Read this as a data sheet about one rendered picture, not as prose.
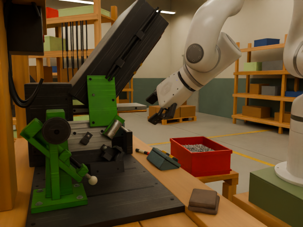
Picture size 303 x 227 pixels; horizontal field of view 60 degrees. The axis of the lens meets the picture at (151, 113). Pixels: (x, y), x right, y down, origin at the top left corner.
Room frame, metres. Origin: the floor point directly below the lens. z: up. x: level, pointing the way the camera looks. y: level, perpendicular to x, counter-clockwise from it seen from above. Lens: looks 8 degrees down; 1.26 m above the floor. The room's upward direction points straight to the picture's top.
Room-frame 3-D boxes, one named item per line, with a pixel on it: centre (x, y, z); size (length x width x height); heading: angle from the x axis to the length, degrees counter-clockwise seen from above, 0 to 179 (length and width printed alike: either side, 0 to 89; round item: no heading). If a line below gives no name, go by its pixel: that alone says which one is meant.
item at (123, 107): (1.26, 0.23, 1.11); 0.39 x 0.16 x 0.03; 111
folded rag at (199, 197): (0.71, -0.15, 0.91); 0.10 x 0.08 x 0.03; 162
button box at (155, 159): (1.08, -0.05, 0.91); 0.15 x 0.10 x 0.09; 21
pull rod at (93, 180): (0.78, 0.20, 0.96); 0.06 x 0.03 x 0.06; 111
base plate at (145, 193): (1.15, 0.30, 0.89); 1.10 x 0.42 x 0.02; 21
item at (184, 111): (7.62, -0.61, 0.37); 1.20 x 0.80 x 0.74; 124
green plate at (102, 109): (1.10, 0.21, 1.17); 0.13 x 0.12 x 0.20; 21
